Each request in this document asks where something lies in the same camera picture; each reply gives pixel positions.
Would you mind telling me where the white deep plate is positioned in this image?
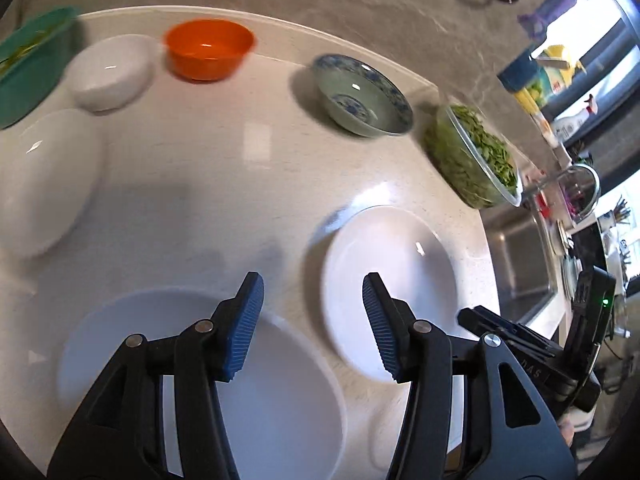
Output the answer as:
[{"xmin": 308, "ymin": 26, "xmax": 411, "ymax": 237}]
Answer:
[{"xmin": 1, "ymin": 110, "xmax": 105, "ymax": 258}]

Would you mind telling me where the green colander basket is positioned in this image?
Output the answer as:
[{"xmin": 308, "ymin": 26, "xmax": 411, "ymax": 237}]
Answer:
[{"xmin": 1, "ymin": 6, "xmax": 84, "ymax": 129}]

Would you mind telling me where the stainless steel sink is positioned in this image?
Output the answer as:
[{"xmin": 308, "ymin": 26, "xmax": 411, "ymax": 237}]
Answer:
[{"xmin": 480, "ymin": 204, "xmax": 559, "ymax": 324}]

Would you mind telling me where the large white plate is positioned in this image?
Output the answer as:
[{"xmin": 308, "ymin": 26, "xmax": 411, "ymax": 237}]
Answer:
[{"xmin": 51, "ymin": 274, "xmax": 345, "ymax": 479}]

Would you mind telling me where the small white plate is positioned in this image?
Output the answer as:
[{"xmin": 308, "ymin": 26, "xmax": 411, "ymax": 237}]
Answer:
[{"xmin": 321, "ymin": 206, "xmax": 460, "ymax": 384}]

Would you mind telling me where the yellow dish soap bottle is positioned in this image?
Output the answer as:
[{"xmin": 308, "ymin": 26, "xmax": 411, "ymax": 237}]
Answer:
[{"xmin": 497, "ymin": 44, "xmax": 586, "ymax": 114}]

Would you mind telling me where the orange bowl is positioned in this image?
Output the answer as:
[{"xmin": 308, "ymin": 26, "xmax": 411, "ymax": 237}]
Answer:
[{"xmin": 164, "ymin": 18, "xmax": 256, "ymax": 82}]

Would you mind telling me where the glass bowl of greens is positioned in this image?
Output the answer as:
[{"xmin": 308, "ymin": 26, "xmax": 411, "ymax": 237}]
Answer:
[{"xmin": 423, "ymin": 102, "xmax": 522, "ymax": 210}]

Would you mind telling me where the white bowl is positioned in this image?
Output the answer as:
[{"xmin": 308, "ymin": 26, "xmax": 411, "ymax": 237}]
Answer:
[{"xmin": 65, "ymin": 34, "xmax": 158, "ymax": 113}]

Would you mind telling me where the right hand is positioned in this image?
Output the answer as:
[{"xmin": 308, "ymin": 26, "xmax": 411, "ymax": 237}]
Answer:
[{"xmin": 558, "ymin": 418, "xmax": 575, "ymax": 446}]

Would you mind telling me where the blue patterned green bowl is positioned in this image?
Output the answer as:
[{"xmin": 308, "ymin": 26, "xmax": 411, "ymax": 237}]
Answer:
[{"xmin": 311, "ymin": 53, "xmax": 414, "ymax": 139}]

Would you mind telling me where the chrome sink faucet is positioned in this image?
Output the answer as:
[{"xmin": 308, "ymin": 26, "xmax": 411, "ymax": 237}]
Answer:
[{"xmin": 522, "ymin": 161, "xmax": 602, "ymax": 224}]

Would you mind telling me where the white spray bottle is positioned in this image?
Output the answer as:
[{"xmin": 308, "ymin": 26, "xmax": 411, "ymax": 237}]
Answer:
[{"xmin": 551, "ymin": 93, "xmax": 598, "ymax": 143}]

